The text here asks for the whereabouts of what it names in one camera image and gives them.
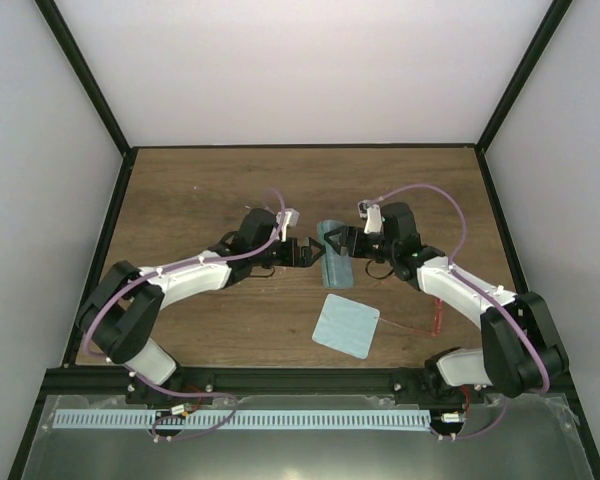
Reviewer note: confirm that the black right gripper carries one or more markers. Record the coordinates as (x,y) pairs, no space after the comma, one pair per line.
(349,233)

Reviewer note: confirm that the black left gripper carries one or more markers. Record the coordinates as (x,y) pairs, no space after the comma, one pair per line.
(304,261)

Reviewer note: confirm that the light blue glasses case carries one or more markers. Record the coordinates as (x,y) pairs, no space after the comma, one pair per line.
(336,269)

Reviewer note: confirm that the light blue cleaning cloth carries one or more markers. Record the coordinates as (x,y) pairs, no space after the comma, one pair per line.
(346,326)

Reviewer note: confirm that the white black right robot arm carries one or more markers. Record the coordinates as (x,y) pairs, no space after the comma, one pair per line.
(521,350)

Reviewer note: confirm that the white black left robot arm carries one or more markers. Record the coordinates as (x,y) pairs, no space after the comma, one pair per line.
(120,314)

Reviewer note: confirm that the red transparent sunglasses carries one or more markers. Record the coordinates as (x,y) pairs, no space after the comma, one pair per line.
(433,331)

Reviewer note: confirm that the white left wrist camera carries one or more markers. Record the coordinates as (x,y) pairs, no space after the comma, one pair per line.
(286,219)

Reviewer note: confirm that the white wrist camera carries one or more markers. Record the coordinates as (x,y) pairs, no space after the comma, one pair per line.
(371,214)
(286,219)

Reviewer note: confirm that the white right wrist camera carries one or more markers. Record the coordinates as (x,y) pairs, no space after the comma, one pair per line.
(371,214)

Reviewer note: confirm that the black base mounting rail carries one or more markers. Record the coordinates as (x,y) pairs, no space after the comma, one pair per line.
(406,385)

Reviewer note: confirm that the light blue slotted cable duct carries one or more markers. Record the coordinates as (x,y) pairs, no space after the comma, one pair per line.
(385,420)

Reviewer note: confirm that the black right frame post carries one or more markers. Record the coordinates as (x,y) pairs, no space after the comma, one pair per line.
(542,37)

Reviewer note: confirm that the black aluminium frame post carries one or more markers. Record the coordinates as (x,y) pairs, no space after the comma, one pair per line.
(72,52)

